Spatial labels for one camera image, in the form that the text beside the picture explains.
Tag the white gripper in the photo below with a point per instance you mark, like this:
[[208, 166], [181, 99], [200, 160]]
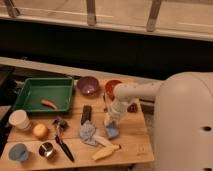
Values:
[[117, 110]]

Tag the dark grapes bunch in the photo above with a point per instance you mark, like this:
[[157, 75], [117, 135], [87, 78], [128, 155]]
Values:
[[133, 108]]

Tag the crumpled blue cloth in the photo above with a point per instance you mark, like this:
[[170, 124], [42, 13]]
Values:
[[87, 130]]

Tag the yellow banana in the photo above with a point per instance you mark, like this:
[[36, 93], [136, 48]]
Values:
[[105, 152]]

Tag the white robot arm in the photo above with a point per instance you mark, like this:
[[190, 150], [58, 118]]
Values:
[[183, 119]]

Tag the green plastic tray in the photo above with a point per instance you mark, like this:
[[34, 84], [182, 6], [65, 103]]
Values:
[[57, 90]]

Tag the black handled knife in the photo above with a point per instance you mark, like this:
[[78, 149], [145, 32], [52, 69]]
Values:
[[63, 146]]

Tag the blue cup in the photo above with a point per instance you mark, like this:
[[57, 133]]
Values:
[[19, 152]]

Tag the blue sponge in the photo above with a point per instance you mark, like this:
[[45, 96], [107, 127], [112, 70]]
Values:
[[112, 130]]

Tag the white spoon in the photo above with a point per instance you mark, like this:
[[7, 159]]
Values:
[[102, 140]]

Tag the orange bowl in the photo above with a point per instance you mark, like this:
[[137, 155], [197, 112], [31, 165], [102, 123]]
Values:
[[109, 87]]

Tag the orange carrot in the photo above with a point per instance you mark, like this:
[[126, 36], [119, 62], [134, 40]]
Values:
[[49, 103]]

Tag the purple bowl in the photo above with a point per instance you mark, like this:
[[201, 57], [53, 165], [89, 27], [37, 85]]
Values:
[[88, 85]]

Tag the dark chocolate bar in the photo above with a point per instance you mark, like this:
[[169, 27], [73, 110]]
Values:
[[86, 114]]

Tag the red yellow apple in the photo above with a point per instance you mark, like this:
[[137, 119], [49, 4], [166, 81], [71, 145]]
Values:
[[40, 131]]

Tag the white paper cup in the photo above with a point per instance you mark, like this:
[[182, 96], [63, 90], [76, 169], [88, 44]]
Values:
[[20, 120]]

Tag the metal cup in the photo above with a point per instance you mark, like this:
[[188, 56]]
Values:
[[46, 150]]

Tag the small dark toy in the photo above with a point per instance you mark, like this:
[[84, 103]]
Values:
[[60, 124]]

